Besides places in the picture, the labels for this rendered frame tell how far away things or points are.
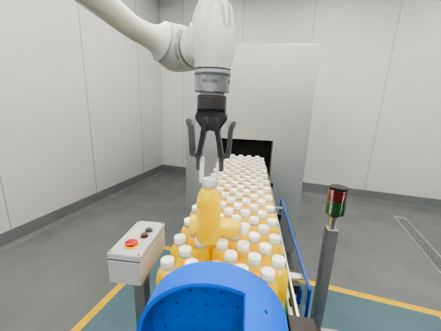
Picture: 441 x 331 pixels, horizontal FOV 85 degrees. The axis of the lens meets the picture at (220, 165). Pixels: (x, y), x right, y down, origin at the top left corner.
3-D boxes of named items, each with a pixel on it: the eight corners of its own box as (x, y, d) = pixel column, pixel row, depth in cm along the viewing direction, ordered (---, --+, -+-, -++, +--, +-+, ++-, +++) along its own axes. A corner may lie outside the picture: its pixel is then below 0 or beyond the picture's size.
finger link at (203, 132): (209, 118, 61) (203, 117, 61) (199, 159, 64) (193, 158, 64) (210, 117, 65) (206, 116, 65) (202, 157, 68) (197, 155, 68)
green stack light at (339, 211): (327, 216, 83) (329, 203, 82) (322, 208, 89) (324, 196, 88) (347, 217, 82) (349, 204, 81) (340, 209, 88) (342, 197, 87)
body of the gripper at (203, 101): (191, 92, 58) (191, 131, 60) (227, 94, 57) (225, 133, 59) (198, 94, 65) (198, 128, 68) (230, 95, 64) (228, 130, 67)
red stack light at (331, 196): (329, 202, 82) (331, 192, 81) (324, 196, 88) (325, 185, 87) (350, 204, 81) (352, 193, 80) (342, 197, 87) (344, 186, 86)
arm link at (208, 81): (229, 67, 55) (228, 95, 56) (232, 73, 64) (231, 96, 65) (189, 67, 56) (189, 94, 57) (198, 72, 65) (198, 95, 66)
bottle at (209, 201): (210, 232, 77) (212, 176, 72) (224, 242, 71) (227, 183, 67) (191, 239, 72) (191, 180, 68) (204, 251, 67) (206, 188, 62)
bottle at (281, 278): (265, 324, 71) (271, 270, 67) (258, 304, 78) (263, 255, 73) (287, 321, 72) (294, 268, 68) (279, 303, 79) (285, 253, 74)
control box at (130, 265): (109, 282, 71) (106, 251, 68) (140, 244, 90) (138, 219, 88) (141, 286, 70) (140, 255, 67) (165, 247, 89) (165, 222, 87)
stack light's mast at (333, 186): (325, 231, 84) (332, 188, 80) (320, 222, 91) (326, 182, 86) (344, 233, 84) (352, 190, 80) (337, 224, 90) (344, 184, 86)
